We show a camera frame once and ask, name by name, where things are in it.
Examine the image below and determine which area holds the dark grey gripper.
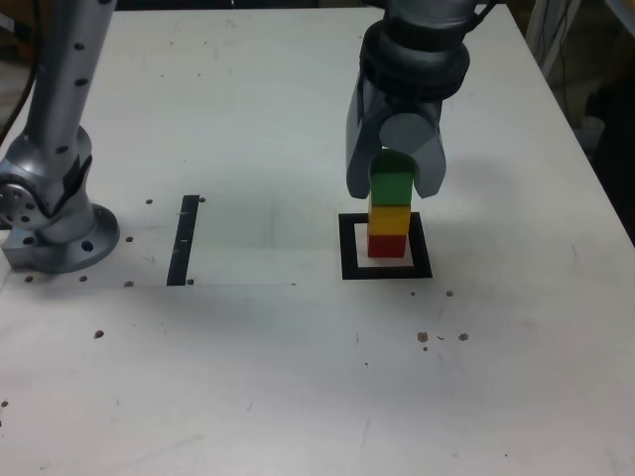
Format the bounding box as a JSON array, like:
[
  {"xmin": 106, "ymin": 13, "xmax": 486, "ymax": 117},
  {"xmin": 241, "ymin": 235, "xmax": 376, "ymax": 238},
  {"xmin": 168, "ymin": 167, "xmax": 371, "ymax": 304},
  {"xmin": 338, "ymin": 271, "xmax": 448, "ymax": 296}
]
[{"xmin": 344, "ymin": 72, "xmax": 448, "ymax": 200}]

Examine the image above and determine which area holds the green cube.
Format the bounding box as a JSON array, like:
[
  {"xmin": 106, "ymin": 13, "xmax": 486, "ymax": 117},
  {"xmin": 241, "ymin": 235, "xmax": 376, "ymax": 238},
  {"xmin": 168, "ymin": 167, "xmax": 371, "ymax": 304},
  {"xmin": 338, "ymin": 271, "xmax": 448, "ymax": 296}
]
[{"xmin": 369, "ymin": 152, "xmax": 416, "ymax": 207}]

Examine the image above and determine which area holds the yellow cube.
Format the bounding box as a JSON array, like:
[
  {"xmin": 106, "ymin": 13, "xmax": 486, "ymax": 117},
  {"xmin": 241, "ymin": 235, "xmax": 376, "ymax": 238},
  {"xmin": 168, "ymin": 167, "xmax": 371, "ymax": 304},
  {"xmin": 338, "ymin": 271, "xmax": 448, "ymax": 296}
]
[{"xmin": 367, "ymin": 203, "xmax": 411, "ymax": 237}]

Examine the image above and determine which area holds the red cube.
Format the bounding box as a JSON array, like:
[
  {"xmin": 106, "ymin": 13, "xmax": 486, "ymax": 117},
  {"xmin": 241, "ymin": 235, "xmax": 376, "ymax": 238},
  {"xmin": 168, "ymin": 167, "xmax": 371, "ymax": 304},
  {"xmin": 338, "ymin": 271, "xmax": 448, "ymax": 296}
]
[{"xmin": 367, "ymin": 233, "xmax": 408, "ymax": 260}]

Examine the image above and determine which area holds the black tape square outline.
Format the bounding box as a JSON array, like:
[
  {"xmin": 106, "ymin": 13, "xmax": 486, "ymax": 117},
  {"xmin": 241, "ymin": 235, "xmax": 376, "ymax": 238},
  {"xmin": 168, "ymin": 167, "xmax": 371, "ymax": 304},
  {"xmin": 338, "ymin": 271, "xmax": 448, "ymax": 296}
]
[{"xmin": 337, "ymin": 211, "xmax": 434, "ymax": 282}]

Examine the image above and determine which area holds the black tape strip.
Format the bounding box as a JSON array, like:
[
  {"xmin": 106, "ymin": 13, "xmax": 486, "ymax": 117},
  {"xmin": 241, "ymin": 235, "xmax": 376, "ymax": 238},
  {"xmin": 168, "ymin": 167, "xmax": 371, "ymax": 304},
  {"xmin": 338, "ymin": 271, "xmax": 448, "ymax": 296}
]
[{"xmin": 166, "ymin": 194, "xmax": 201, "ymax": 288}]

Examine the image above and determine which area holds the black thin arm cable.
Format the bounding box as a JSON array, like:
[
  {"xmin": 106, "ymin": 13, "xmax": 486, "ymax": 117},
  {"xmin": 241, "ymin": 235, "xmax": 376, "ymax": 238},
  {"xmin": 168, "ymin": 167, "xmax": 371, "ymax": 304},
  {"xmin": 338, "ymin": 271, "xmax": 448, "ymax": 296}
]
[{"xmin": 466, "ymin": 0, "xmax": 498, "ymax": 34}]

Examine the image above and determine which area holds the white metal frame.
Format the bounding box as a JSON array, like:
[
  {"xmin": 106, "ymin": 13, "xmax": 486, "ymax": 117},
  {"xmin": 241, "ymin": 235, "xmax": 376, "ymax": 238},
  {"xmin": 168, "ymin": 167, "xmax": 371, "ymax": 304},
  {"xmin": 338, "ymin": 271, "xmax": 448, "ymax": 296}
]
[{"xmin": 524, "ymin": 0, "xmax": 584, "ymax": 75}]

